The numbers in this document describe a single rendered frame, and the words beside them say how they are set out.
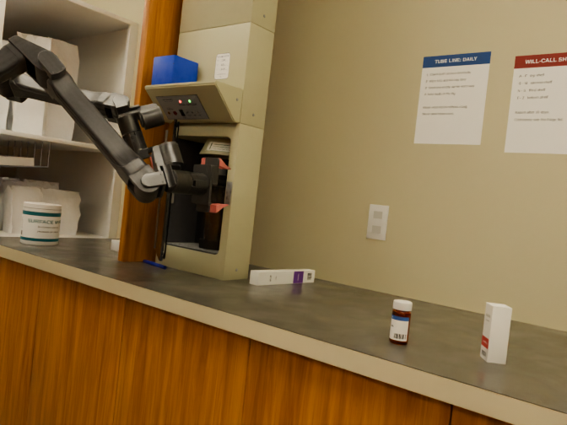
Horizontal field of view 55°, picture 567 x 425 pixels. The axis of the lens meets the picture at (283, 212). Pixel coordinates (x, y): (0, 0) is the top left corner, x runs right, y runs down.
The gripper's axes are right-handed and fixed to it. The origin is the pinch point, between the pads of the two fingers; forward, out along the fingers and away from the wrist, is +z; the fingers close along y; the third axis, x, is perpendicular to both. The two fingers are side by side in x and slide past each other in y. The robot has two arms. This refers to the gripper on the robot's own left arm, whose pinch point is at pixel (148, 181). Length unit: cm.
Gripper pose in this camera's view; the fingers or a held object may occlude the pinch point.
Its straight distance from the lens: 162.3
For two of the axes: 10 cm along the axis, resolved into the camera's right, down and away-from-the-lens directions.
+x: 2.8, 0.4, -9.6
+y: -9.1, 3.3, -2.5
